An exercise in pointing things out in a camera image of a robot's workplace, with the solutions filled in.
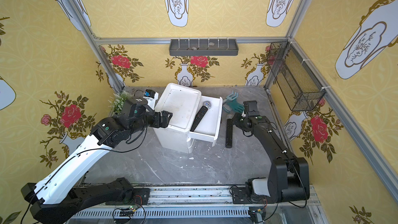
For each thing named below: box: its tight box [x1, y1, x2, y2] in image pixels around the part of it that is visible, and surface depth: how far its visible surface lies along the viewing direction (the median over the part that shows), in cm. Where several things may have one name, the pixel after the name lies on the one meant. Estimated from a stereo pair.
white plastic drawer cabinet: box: [153, 82, 202, 154], surface depth 82 cm
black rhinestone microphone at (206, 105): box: [190, 100, 212, 133], surface depth 85 cm
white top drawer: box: [188, 95, 223, 148], surface depth 83 cm
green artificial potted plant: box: [107, 89, 134, 117], surface depth 90 cm
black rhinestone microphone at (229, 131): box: [225, 114, 234, 149], surface depth 95 cm
